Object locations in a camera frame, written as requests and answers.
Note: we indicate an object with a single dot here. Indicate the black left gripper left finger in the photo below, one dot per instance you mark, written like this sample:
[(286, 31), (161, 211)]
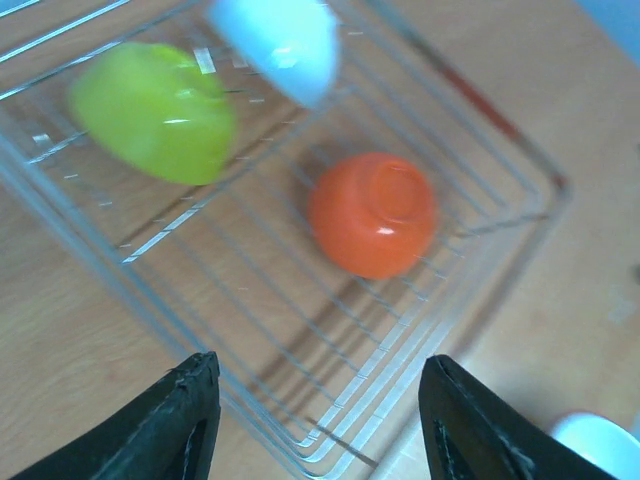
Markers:
[(168, 431)]

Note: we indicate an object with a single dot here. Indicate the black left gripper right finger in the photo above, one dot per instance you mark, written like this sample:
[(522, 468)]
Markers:
[(471, 433)]

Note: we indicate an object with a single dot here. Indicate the green white bowl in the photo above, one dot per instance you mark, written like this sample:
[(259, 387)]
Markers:
[(153, 108)]

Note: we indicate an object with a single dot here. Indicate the white ceramic bowl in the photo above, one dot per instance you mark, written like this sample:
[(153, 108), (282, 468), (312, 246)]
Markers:
[(294, 45)]

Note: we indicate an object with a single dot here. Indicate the silver wire dish rack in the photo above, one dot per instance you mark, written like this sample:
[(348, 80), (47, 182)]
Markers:
[(317, 363)]

